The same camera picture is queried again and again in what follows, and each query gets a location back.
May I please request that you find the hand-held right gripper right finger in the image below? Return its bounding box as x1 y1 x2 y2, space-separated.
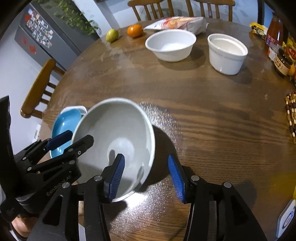
168 154 269 241

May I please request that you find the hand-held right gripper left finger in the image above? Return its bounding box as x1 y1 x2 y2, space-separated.
28 153 126 241

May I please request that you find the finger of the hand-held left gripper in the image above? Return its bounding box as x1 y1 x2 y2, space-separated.
25 141 94 174
14 136 73 163

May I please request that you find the plain blue plate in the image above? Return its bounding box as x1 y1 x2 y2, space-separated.
51 109 85 159

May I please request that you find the blue patterned square plate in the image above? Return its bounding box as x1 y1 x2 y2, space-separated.
52 105 88 130

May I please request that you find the large grey bowl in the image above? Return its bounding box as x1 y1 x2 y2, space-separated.
71 98 155 202

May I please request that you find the white ramekin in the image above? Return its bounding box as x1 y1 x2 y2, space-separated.
207 34 248 76

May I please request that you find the white bowl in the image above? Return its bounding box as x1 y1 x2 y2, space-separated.
145 29 197 62

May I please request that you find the person's left hand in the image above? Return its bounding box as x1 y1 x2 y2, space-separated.
10 216 39 240

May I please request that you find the wooden chair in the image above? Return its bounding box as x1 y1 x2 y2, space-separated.
185 0 235 21
20 58 66 118
128 0 174 21

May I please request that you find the grey refrigerator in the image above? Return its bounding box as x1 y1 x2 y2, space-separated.
14 0 100 70

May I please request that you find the group of fridge magnets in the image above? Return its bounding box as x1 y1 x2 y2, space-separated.
21 9 53 54

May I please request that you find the green pear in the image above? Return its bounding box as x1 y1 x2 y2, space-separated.
106 29 119 42

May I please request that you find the white square device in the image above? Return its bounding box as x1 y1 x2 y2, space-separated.
276 199 296 238

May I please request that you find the trailing green plant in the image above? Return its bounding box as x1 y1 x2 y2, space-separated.
35 0 100 35

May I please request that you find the orange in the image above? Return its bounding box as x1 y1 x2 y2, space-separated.
127 24 143 38

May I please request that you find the wooden bead trivet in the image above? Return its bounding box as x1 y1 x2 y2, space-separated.
284 91 296 144

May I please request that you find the white snack bag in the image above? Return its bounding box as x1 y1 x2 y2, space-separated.
143 16 207 35

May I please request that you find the dark lid sauce jar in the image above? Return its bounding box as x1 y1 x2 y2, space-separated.
273 49 293 77

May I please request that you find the yellow snack packet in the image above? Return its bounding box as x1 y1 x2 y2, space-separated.
249 22 269 40

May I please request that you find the red sauce bottle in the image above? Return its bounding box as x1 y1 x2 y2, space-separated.
265 14 284 57

